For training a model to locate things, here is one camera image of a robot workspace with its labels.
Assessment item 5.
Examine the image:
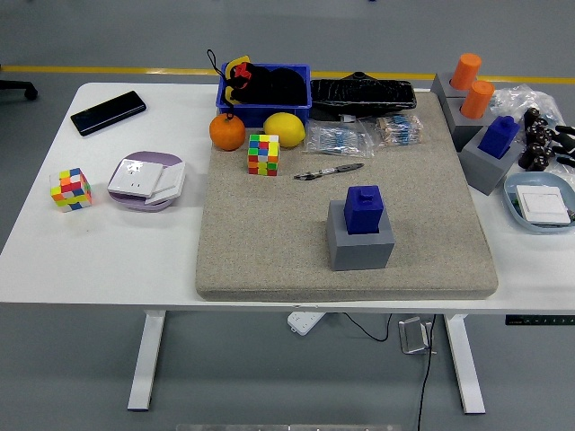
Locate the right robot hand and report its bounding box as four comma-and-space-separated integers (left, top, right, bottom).
555, 125, 575, 168

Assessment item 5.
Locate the blue square seal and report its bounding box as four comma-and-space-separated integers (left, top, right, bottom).
477, 115, 521, 161
343, 184, 384, 235

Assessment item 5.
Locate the grey square-slot seal holder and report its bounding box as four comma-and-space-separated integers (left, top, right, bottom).
458, 128, 526, 197
325, 199, 396, 272

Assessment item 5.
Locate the orange cylinder seal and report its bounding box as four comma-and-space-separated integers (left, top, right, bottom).
450, 53, 483, 91
460, 80, 496, 120

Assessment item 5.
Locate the grey round-slot seal holder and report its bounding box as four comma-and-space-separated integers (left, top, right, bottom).
430, 71, 473, 104
443, 96, 495, 153

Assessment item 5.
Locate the crumpled clear plastic bag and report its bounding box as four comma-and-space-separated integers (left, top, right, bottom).
489, 84, 575, 180

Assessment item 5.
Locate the light blue plate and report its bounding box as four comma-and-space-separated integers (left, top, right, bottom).
502, 172, 575, 234

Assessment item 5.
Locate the clear bag of resistors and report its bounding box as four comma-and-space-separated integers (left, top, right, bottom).
303, 119, 376, 159
366, 112, 426, 148

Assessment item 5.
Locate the black table control panel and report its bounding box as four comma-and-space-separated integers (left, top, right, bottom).
504, 315, 575, 326

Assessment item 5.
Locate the black keyboard in plastic wrap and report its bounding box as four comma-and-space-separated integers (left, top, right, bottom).
310, 71, 418, 121

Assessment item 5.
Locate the black pen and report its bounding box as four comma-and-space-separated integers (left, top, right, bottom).
294, 163, 366, 181

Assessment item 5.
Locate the white table leg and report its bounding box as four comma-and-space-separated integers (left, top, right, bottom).
443, 313, 487, 415
127, 309, 167, 412

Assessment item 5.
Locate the yellow lemon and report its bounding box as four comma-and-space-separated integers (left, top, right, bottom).
263, 111, 307, 149

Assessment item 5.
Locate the grey-brown mat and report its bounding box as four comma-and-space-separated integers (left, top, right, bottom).
195, 92, 500, 303

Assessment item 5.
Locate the blue plastic bin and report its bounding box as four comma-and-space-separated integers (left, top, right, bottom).
216, 63, 313, 131

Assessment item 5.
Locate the white power strip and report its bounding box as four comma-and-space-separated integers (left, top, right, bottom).
287, 311, 327, 336

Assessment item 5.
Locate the orange fruit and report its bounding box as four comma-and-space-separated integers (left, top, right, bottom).
208, 112, 248, 152

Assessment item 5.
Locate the purple plate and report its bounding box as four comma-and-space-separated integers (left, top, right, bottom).
107, 150, 186, 213

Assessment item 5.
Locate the black smartphone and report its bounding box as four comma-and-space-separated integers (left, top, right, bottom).
70, 90, 148, 137

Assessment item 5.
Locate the twisted multicolour puzzle cube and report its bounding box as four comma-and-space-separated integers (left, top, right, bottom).
49, 167, 93, 214

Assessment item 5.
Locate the black chair base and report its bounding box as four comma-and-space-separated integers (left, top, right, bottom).
0, 79, 40, 101

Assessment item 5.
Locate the white square switch panel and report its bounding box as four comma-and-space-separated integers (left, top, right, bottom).
514, 184, 572, 227

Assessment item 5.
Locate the silver metal bracket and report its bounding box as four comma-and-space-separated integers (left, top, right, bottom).
398, 316, 435, 356

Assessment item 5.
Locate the thin black curved cable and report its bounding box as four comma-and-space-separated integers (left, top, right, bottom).
341, 312, 394, 342

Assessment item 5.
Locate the long black floor cable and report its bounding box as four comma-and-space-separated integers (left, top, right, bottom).
415, 313, 438, 431

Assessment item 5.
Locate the black pouch with strap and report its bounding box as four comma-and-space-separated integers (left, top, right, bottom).
206, 48, 309, 109

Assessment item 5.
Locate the white wall switch panel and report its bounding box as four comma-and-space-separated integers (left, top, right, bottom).
144, 161, 188, 207

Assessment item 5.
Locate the white wall socket panel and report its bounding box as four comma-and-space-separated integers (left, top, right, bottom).
107, 157, 166, 198

